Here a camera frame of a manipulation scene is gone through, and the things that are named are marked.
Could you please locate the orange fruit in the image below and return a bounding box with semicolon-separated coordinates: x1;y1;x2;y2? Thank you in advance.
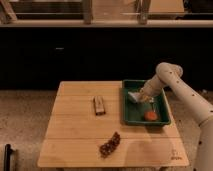
144;111;158;121

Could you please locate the bunch of red grapes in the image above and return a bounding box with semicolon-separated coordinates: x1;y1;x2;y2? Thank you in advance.
99;132;121;158

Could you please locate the grey towel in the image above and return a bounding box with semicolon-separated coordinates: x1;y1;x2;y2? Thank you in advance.
128;92;141;103

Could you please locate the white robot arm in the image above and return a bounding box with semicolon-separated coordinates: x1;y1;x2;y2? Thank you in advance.
139;62;213;171

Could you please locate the black object on floor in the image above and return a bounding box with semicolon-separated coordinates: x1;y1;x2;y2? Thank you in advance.
3;144;13;171

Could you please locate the green plastic tray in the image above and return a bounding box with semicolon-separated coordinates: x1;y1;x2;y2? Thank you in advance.
122;80;171;127

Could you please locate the small wooden block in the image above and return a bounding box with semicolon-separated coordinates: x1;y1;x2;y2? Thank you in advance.
94;96;105;115

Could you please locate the wooden shelf frame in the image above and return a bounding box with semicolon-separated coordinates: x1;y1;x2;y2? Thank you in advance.
0;0;213;28

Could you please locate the wooden table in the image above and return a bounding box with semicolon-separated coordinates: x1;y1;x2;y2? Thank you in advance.
38;81;189;168

